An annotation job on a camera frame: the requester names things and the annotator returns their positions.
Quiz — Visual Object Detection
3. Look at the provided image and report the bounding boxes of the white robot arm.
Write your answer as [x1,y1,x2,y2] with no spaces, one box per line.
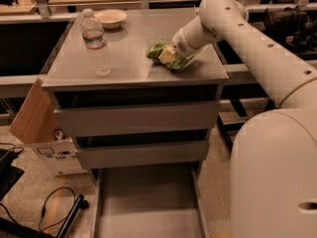
[171,0,317,238]

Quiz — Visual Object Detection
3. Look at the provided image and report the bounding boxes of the black cable on floor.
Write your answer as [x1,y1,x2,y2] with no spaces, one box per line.
[38,186,77,234]

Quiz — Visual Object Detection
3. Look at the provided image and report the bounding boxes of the grey drawer cabinet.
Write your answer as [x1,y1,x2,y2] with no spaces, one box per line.
[42,7,230,171]

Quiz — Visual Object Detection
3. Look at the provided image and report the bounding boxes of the black stand base left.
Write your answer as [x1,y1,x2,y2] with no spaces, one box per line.
[0,194,89,238]

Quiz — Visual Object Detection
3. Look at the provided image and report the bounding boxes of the grey middle drawer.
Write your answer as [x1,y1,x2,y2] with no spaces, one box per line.
[76,141,209,170]

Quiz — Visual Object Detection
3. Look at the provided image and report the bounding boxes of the clear plastic water bottle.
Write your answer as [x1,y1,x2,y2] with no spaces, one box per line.
[81,9,111,76]

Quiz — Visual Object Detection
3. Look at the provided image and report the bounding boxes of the black bag on table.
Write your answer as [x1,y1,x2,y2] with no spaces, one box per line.
[264,7,317,51]

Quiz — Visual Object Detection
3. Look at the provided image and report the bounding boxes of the green jalapeno chip bag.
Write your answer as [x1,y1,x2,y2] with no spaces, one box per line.
[147,39,204,71]

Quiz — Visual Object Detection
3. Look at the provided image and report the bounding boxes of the white ceramic bowl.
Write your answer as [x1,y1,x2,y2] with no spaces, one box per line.
[95,9,127,30]

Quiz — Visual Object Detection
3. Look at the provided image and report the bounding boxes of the black side table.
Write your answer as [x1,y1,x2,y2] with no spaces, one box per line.
[214,40,317,154]

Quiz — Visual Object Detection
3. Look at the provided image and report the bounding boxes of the black equipment at left edge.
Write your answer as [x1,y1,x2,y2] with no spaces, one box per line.
[0,146,24,200]

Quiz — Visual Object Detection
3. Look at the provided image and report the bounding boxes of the cardboard box with items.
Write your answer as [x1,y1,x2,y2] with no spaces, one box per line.
[9,78,86,176]

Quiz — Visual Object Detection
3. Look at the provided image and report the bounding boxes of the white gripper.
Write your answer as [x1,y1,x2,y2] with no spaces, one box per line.
[158,28,202,63]

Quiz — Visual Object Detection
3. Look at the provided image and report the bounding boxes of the grey top drawer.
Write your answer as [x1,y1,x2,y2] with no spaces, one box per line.
[54,101,220,137]

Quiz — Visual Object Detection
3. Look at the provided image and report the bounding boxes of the open grey bottom drawer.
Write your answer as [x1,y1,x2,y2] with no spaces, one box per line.
[91,163,209,238]

